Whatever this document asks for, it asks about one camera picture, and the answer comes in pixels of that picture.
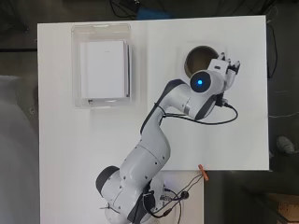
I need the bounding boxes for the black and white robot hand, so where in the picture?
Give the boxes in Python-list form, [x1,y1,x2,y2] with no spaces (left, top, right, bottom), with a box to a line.
[207,51,242,92]

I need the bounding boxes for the person's shoe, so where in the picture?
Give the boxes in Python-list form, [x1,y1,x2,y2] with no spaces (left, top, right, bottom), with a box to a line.
[276,135,296,156]

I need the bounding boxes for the orange clamp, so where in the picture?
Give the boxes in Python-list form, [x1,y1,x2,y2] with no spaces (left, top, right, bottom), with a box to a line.
[197,163,210,182]

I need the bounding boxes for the clear plastic storage box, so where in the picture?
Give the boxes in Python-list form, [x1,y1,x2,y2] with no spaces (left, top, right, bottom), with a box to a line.
[70,22,134,110]

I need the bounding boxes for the black floor cable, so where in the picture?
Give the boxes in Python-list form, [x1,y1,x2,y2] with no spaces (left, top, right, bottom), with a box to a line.
[266,22,278,79]

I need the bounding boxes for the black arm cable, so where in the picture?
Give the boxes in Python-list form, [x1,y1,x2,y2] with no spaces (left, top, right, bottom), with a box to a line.
[154,98,239,126]

